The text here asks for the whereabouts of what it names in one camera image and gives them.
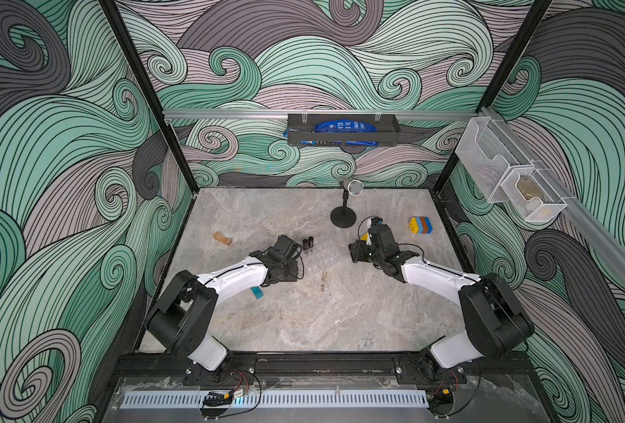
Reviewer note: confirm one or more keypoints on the black corner frame post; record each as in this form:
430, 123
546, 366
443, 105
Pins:
514, 51

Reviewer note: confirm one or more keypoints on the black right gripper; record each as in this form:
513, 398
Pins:
363, 251

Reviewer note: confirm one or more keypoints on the dark metal wall shelf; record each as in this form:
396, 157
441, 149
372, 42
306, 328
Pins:
300, 132

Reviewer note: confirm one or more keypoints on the small clear wall bin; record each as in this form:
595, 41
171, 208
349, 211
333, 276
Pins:
533, 198

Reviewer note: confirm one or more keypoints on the small brown wooden block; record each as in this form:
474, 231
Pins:
222, 239

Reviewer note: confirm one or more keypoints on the multicolour toy brick stack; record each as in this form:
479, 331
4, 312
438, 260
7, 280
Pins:
420, 225

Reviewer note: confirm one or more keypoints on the black left corner post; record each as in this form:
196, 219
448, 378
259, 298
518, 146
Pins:
128, 48

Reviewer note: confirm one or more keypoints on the black microphone stand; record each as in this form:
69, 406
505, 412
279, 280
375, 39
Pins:
343, 216

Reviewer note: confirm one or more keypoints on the aluminium wall rail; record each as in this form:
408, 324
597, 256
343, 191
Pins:
269, 114

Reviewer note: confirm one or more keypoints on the blue item in shelf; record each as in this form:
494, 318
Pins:
344, 126

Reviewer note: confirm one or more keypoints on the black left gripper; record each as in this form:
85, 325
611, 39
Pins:
291, 256

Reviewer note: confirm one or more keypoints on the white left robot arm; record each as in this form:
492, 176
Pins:
181, 316

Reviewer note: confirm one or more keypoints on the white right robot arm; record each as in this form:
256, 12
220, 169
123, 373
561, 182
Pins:
495, 321

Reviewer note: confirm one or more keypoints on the clear acrylic lipstick organizer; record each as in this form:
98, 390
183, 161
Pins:
320, 258

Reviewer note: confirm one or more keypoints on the white perforated cable tray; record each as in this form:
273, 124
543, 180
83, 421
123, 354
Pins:
139, 400

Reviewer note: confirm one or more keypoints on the right side aluminium rail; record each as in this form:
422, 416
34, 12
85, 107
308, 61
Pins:
609, 250

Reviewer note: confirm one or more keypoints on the teal wedge block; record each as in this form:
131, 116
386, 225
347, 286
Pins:
258, 293

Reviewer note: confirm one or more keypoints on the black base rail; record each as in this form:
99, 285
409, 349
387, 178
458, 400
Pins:
402, 367

